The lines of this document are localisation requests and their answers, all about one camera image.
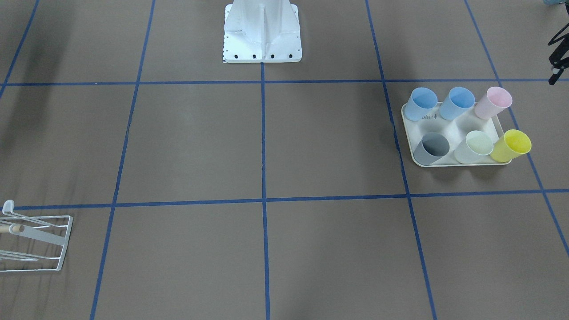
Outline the grey plastic cup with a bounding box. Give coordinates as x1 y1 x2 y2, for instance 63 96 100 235
413 133 450 166

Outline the white wire cup rack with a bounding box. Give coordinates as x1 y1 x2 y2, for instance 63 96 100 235
0 199 73 275

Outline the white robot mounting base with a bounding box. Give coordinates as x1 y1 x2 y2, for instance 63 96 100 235
222 0 303 64

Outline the pink plastic cup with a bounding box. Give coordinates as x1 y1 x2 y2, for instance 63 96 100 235
474 86 513 120

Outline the light blue cup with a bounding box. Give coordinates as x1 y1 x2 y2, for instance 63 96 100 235
404 87 438 121
439 87 476 121

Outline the light blue cup outer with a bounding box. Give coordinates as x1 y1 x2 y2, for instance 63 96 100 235
404 87 438 121

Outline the pale green plastic cup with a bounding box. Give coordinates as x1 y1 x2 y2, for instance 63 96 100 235
453 130 494 164

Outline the light blue cup inner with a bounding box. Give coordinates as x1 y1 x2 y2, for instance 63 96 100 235
439 87 476 121

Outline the yellow plastic cup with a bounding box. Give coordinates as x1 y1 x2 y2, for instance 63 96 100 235
490 129 532 163

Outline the cream plastic tray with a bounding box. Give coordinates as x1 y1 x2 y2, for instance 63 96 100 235
401 102 512 168

